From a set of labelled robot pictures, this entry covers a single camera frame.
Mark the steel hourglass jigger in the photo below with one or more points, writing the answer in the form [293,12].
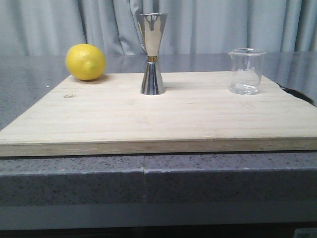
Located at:
[151,26]

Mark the clear glass beaker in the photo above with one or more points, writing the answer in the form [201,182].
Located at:
[246,70]

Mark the light wooden cutting board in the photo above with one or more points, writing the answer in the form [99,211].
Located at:
[197,113]

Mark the yellow lemon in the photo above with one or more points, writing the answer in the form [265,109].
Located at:
[85,62]

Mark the grey curtain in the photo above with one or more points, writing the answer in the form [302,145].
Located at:
[51,27]

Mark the white label sticker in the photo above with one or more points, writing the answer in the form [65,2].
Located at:
[305,233]

